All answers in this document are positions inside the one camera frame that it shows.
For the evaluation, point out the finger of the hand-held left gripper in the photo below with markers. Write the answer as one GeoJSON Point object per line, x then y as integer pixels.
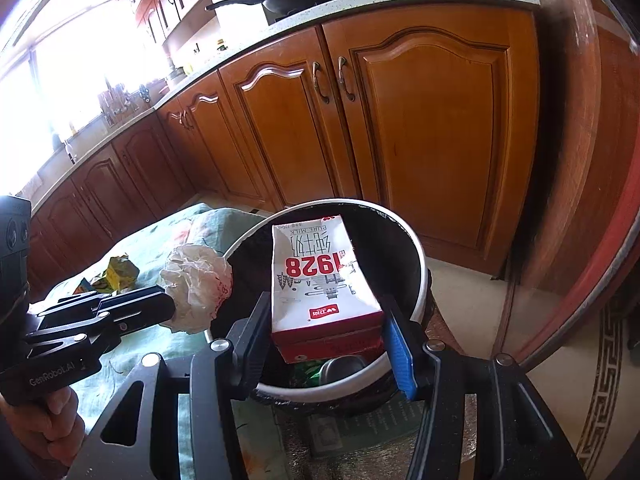
{"type": "Point", "coordinates": [140, 305]}
{"type": "Point", "coordinates": [100, 335]}

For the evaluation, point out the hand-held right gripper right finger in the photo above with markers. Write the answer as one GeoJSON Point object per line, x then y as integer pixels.
{"type": "Point", "coordinates": [402, 355]}

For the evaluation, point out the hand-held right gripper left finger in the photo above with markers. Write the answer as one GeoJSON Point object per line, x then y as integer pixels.
{"type": "Point", "coordinates": [250, 347]}

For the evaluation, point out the crushed green can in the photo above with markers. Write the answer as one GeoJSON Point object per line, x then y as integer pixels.
{"type": "Point", "coordinates": [342, 367]}

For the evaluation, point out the white paper ball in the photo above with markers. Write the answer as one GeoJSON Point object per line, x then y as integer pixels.
{"type": "Point", "coordinates": [197, 280]}

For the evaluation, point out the red and white milk carton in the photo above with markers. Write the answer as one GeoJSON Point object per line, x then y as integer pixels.
{"type": "Point", "coordinates": [320, 280]}

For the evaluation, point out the black bin with white rim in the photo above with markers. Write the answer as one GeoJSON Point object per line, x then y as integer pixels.
{"type": "Point", "coordinates": [397, 247]}

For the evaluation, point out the person's left hand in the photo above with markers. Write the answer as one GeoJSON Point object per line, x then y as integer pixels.
{"type": "Point", "coordinates": [52, 412]}

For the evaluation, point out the green and yellow drink carton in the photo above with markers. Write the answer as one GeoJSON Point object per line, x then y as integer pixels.
{"type": "Point", "coordinates": [122, 272]}

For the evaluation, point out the green printed paper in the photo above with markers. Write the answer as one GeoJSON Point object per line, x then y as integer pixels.
{"type": "Point", "coordinates": [340, 435]}

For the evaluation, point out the chrome faucet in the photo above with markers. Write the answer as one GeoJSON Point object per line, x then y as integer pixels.
{"type": "Point", "coordinates": [70, 152]}

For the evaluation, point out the knife rack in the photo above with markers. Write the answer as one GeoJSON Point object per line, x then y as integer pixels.
{"type": "Point", "coordinates": [115, 105]}

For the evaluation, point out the wooden base cabinets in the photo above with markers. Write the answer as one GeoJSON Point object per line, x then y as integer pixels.
{"type": "Point", "coordinates": [425, 135]}

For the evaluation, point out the round glass panel red rim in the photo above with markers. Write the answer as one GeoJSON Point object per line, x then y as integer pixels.
{"type": "Point", "coordinates": [575, 185]}

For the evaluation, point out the large kitchen window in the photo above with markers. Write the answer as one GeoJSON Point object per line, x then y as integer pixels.
{"type": "Point", "coordinates": [75, 60]}

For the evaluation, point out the black gas stove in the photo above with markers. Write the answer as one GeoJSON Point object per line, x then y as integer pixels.
{"type": "Point", "coordinates": [300, 16]}

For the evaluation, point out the wooden wall cabinets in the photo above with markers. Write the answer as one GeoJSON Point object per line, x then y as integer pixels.
{"type": "Point", "coordinates": [165, 0]}

